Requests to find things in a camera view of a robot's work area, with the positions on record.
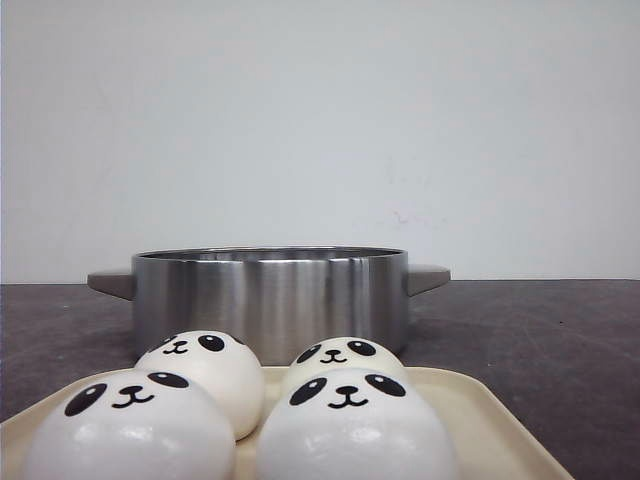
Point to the panda bun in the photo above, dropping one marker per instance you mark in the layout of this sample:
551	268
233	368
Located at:
134	424
222	365
354	424
341	352

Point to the stainless steel steamer pot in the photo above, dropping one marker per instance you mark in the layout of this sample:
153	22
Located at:
278	300

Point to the cream plastic tray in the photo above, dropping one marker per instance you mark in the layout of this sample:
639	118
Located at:
491	443

